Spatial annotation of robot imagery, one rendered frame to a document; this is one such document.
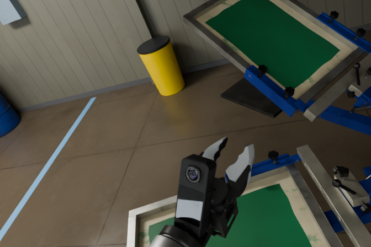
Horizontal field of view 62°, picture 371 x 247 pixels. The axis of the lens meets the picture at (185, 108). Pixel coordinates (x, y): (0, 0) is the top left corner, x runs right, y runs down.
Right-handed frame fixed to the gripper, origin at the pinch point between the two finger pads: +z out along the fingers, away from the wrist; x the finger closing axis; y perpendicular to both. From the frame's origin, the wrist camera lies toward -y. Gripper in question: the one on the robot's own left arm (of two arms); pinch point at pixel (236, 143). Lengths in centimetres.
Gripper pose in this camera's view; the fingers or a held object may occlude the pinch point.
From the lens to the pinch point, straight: 56.0
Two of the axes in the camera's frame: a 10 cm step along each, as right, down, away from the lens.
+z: 5.2, -6.2, 5.9
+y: 2.2, 7.7, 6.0
